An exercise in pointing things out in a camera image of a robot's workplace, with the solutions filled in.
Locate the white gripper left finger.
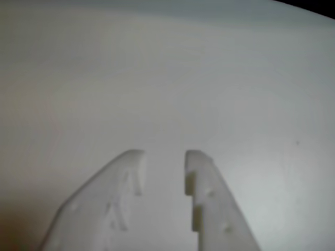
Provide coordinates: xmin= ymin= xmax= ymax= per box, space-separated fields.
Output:
xmin=40 ymin=149 xmax=147 ymax=251

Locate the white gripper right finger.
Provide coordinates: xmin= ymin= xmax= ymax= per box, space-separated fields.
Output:
xmin=184 ymin=149 xmax=262 ymax=251

